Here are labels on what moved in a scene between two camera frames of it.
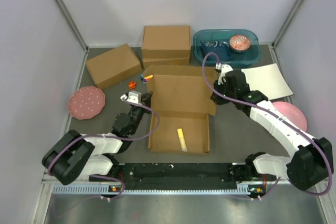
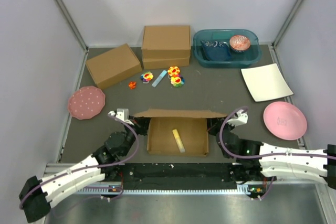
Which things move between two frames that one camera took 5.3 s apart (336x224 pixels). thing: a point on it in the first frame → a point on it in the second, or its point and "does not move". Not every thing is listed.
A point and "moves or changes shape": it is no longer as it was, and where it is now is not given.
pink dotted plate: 86,103 does not move
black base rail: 177,176 does not move
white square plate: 268,80 does not move
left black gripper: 146,99 → 140,124
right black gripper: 218,99 → 212,124
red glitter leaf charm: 132,85 does not move
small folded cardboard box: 114,66 does not move
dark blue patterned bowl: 221,49 does not move
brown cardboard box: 180,97 moves or changes shape
